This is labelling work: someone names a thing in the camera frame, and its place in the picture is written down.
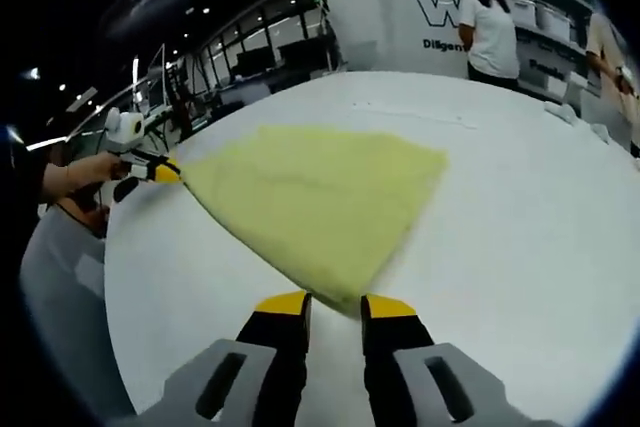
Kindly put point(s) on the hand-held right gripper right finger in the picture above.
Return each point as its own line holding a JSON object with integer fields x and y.
{"x": 395, "y": 342}

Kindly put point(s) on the small white table object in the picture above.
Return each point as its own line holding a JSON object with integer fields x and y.
{"x": 560, "y": 111}
{"x": 600, "y": 132}

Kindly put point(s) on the metal storage shelf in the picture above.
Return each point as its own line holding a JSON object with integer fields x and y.
{"x": 550, "y": 39}

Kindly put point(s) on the row of white storage bins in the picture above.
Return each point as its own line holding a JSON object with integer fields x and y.
{"x": 552, "y": 17}

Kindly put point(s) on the black hanging banner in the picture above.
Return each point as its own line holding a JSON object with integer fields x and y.
{"x": 150, "y": 2}

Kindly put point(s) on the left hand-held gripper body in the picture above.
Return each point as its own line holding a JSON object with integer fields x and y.
{"x": 125, "y": 129}

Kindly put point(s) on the black monitor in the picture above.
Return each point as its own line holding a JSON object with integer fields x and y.
{"x": 255, "y": 59}
{"x": 305, "y": 53}

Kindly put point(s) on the white cabinet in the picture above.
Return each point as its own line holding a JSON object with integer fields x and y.
{"x": 245, "y": 102}

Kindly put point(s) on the person's left hand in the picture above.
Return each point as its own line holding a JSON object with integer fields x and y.
{"x": 97, "y": 172}

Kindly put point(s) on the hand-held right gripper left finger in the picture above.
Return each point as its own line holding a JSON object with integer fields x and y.
{"x": 280, "y": 347}

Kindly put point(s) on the grey mesh chair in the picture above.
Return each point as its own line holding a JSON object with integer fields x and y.
{"x": 65, "y": 297}

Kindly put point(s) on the yellow garment black blue sleeves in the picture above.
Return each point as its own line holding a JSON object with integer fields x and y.
{"x": 310, "y": 207}

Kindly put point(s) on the black tripod stand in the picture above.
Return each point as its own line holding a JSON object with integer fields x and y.
{"x": 181, "y": 107}

